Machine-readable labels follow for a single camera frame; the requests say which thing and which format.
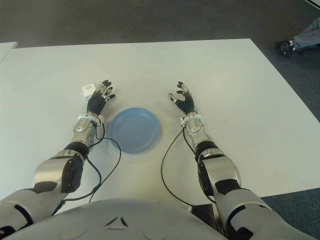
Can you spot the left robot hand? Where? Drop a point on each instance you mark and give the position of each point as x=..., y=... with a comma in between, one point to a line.
x=96, y=103

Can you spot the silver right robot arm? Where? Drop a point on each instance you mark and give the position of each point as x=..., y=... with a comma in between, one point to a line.
x=220, y=167

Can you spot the white cube charger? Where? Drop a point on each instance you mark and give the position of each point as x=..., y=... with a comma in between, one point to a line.
x=87, y=91

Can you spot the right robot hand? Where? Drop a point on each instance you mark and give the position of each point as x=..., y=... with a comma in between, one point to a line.
x=186, y=103

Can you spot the white side table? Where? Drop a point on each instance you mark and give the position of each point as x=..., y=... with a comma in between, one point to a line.
x=6, y=50

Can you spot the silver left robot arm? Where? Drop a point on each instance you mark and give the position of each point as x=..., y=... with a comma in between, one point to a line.
x=50, y=170

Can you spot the grey trouser leg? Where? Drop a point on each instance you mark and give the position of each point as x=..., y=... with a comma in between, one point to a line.
x=307, y=40

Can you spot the silver robot torso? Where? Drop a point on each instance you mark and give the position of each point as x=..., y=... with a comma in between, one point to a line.
x=125, y=225

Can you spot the white board edge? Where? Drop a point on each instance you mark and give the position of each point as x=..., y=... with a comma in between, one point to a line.
x=315, y=1

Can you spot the blue round plate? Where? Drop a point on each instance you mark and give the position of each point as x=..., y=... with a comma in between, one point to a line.
x=135, y=130

